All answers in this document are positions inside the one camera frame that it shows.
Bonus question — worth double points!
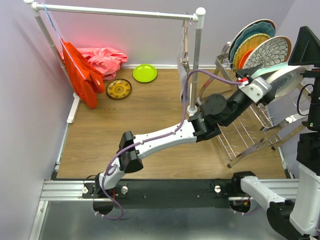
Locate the orange plastic plate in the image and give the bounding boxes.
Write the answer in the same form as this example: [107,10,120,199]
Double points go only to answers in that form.
[238,48,254,69]

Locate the light blue divided tray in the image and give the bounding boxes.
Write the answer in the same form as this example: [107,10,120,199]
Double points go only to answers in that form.
[251,62,288,79]

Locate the woven bamboo plate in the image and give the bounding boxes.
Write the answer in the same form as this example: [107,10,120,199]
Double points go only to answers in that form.
[232,33,271,69]

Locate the white striped plate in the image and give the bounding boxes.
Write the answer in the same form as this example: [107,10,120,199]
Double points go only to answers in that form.
[266,65,308,99]

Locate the brown rim floral plate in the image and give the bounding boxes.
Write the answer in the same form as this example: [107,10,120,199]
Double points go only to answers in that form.
[243,36,292,69]

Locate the teal scalloped plate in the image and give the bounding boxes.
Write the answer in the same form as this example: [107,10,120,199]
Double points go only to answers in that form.
[229,20,276,67]

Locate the large floral ceramic plate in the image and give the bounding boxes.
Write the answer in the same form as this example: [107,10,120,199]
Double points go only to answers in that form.
[227,18,277,58]

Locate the lime green plate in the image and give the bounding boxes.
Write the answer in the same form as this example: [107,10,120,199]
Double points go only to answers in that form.
[132,64,158,83]

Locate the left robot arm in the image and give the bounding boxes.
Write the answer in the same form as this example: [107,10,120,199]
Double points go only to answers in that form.
[93,69,272,198]

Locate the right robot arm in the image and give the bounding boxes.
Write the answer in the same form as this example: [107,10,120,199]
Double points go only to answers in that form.
[230,26,320,240]

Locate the metal dish rack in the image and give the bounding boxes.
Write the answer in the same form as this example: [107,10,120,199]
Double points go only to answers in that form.
[197,41,306,168]

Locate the beige clip hanger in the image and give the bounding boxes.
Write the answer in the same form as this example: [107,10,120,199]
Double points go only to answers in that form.
[180,20,190,73]

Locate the grey panda towel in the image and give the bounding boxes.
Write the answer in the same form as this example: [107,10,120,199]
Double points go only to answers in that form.
[177,27,190,103]

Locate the dark yellow patterned plate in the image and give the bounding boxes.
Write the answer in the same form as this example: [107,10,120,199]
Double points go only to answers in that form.
[106,78,132,100]

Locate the pink plastic bag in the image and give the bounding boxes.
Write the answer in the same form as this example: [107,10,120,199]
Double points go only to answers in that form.
[76,47,128,81]

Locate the orange garment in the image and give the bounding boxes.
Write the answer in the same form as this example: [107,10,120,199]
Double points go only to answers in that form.
[61,40,105,109]

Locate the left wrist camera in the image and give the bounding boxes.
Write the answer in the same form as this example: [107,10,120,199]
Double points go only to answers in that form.
[238,76,272,104]

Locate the white clothes rack frame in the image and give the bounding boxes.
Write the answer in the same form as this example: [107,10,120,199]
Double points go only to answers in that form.
[23,0,207,116]

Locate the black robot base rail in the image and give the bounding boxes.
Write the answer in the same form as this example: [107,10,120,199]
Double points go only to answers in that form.
[82,178,268,210]

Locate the blue wire hanger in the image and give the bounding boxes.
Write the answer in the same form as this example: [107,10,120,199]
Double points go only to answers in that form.
[41,2,86,80]

